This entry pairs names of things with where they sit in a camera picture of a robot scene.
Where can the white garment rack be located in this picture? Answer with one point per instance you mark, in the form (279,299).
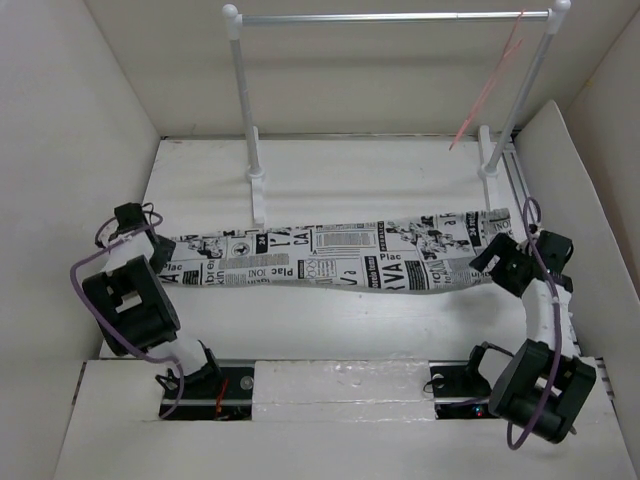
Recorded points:
(490,153)

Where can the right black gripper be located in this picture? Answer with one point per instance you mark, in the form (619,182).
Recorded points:
(504,247)

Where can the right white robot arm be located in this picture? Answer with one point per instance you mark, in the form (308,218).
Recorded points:
(545,384)

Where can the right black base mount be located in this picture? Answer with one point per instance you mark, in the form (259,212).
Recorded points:
(459,390)

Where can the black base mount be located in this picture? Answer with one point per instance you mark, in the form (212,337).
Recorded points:
(459,390)
(224,395)

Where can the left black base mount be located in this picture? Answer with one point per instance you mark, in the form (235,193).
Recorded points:
(224,395)

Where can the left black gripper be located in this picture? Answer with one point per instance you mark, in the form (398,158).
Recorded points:
(165,253)

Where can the newspaper print trousers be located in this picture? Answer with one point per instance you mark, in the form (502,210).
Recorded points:
(428,253)

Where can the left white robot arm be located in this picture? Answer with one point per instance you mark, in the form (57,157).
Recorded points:
(134,311)

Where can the pink wire hanger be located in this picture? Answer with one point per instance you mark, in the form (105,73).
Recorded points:
(510,48)

